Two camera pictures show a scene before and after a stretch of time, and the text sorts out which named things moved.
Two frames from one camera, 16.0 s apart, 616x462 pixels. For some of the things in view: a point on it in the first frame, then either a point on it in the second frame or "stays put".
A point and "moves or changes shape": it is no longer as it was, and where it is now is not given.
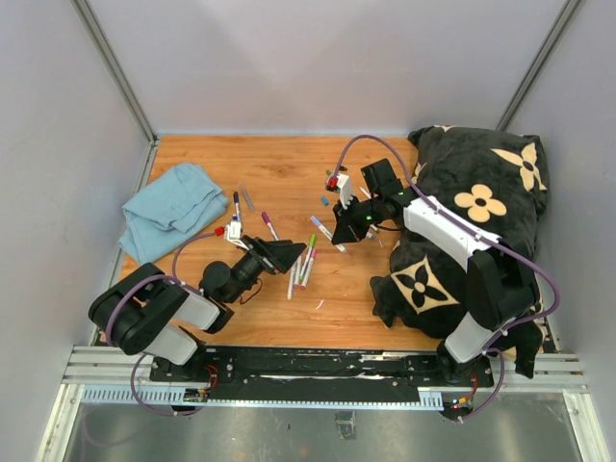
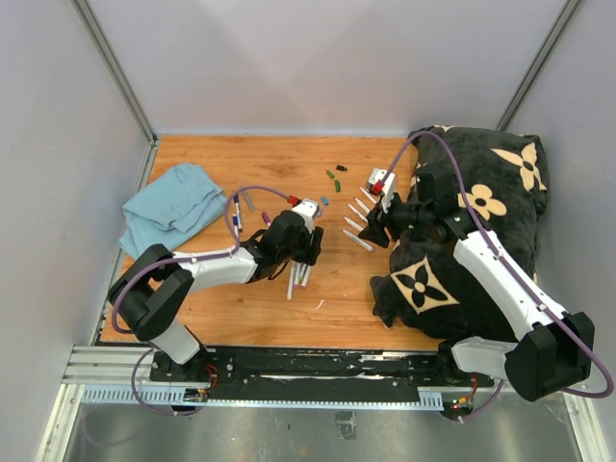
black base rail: (308, 376) stays put
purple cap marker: (267, 219) stays put
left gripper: (274, 257) → (312, 245)
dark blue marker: (236, 199) stays put
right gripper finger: (348, 228) → (376, 233)
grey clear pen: (246, 197) stays put
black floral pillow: (496, 180) stays put
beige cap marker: (290, 287) stays put
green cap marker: (366, 192) moves or changes shape
